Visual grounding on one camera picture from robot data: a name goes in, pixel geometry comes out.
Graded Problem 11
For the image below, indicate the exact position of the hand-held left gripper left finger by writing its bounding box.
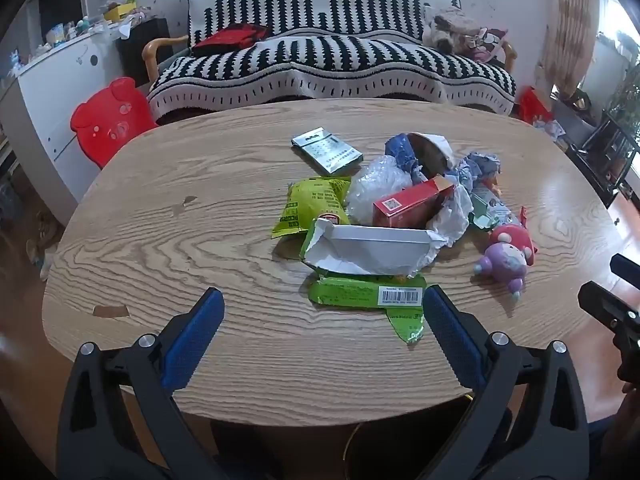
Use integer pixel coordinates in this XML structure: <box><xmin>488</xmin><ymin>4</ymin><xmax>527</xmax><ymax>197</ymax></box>
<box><xmin>56</xmin><ymin>287</ymin><xmax>226</xmax><ymax>480</ymax></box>

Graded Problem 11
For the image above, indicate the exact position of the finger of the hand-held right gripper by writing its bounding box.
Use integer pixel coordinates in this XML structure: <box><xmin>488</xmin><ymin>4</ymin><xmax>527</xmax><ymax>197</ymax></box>
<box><xmin>578</xmin><ymin>281</ymin><xmax>640</xmax><ymax>382</ymax></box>
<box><xmin>610</xmin><ymin>253</ymin><xmax>640</xmax><ymax>287</ymax></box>

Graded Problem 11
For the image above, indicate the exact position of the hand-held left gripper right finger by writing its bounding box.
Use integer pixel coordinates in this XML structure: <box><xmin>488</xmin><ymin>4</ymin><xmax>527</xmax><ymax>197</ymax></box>
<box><xmin>423</xmin><ymin>285</ymin><xmax>591</xmax><ymax>480</ymax></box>

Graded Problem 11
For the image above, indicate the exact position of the green wrapper with barcode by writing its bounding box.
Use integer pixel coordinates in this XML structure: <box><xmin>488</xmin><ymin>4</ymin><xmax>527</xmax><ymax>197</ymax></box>
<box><xmin>308</xmin><ymin>274</ymin><xmax>429</xmax><ymax>344</ymax></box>

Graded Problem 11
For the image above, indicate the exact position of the white paper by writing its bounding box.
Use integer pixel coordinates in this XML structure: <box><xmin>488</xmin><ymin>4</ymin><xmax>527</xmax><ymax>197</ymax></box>
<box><xmin>425</xmin><ymin>185</ymin><xmax>474</xmax><ymax>249</ymax></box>

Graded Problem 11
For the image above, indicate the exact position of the green snack wrapper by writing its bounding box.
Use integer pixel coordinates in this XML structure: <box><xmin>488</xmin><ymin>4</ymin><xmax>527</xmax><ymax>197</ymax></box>
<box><xmin>271</xmin><ymin>177</ymin><xmax>352</xmax><ymax>240</ymax></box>

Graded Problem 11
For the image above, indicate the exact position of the wooden table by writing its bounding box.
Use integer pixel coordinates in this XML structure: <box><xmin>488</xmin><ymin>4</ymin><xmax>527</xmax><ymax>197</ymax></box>
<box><xmin>42</xmin><ymin>99</ymin><xmax>632</xmax><ymax>428</ymax></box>

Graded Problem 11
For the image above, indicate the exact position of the purple pink plush toy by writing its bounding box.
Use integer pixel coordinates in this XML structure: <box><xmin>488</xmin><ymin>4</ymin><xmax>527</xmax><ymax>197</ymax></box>
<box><xmin>473</xmin><ymin>207</ymin><xmax>539</xmax><ymax>304</ymax></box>

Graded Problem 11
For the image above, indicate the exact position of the black metal rack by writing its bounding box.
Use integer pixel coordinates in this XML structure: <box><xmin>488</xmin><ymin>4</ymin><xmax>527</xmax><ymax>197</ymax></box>
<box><xmin>566</xmin><ymin>109</ymin><xmax>640</xmax><ymax>207</ymax></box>

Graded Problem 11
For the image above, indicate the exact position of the small green white packet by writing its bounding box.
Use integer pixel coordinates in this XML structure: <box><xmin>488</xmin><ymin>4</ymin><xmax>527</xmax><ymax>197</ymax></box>
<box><xmin>469</xmin><ymin>185</ymin><xmax>522</xmax><ymax>232</ymax></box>

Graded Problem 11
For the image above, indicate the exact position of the red cardboard box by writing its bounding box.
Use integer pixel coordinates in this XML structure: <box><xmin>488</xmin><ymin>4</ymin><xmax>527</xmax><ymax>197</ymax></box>
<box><xmin>372</xmin><ymin>175</ymin><xmax>455</xmax><ymax>229</ymax></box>

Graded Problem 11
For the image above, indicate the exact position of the green potted plant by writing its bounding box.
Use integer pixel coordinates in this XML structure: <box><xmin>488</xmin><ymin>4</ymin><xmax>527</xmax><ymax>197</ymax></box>
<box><xmin>606</xmin><ymin>57</ymin><xmax>640</xmax><ymax>137</ymax></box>

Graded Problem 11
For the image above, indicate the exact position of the clear crumpled plastic bag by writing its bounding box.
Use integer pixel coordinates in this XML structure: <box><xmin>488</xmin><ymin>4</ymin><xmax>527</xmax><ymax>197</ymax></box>
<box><xmin>345</xmin><ymin>155</ymin><xmax>414</xmax><ymax>226</ymax></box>

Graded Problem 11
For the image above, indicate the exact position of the blue white crumpled wrapper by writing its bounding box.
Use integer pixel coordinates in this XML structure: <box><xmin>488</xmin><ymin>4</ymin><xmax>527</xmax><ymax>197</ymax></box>
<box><xmin>447</xmin><ymin>152</ymin><xmax>501</xmax><ymax>192</ymax></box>

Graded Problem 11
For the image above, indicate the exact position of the red bag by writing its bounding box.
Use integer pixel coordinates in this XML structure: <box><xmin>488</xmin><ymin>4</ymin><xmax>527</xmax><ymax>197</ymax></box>
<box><xmin>517</xmin><ymin>87</ymin><xmax>554</xmax><ymax>126</ymax></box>

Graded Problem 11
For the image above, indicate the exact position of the silver grey flat box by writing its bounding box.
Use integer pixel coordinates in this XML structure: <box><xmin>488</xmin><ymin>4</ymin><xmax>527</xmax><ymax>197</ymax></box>
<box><xmin>291</xmin><ymin>128</ymin><xmax>364</xmax><ymax>177</ymax></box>

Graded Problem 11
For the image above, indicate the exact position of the red pig-shaped stool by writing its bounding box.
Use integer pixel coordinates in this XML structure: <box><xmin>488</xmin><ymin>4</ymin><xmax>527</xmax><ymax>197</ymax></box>
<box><xmin>70</xmin><ymin>77</ymin><xmax>160</xmax><ymax>169</ymax></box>

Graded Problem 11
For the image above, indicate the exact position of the checked curtain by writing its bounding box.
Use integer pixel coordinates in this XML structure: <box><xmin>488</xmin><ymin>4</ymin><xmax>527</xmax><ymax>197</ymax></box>
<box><xmin>542</xmin><ymin>0</ymin><xmax>601</xmax><ymax>102</ymax></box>

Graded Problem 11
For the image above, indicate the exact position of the white cabinet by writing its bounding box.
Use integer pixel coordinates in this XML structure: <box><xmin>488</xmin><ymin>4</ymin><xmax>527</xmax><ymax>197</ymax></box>
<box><xmin>0</xmin><ymin>22</ymin><xmax>132</xmax><ymax>223</ymax></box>

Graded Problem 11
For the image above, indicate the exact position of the black cabinet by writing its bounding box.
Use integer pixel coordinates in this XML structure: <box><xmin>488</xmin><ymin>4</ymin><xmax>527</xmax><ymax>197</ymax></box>
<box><xmin>117</xmin><ymin>17</ymin><xmax>174</xmax><ymax>87</ymax></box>

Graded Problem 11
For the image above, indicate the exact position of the black white striped sofa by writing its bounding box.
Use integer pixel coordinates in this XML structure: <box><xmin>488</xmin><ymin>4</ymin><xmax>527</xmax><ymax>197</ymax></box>
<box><xmin>142</xmin><ymin>0</ymin><xmax>519</xmax><ymax>122</ymax></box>

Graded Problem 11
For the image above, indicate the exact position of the brown plush toy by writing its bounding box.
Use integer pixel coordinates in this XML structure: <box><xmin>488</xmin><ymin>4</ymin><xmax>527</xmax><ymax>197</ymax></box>
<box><xmin>422</xmin><ymin>3</ymin><xmax>484</xmax><ymax>54</ymax></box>

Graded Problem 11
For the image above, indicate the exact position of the red cushion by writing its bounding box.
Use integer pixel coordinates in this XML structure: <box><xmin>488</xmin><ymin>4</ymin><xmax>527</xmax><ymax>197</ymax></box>
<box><xmin>191</xmin><ymin>23</ymin><xmax>271</xmax><ymax>59</ymax></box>

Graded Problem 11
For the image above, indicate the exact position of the group of small bottles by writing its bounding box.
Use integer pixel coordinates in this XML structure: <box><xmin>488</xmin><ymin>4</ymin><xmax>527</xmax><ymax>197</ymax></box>
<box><xmin>44</xmin><ymin>15</ymin><xmax>103</xmax><ymax>49</ymax></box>

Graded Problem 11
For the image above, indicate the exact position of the yellow box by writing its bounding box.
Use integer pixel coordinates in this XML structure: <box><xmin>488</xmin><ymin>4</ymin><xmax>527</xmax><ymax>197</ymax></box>
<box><xmin>103</xmin><ymin>2</ymin><xmax>137</xmax><ymax>24</ymax></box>

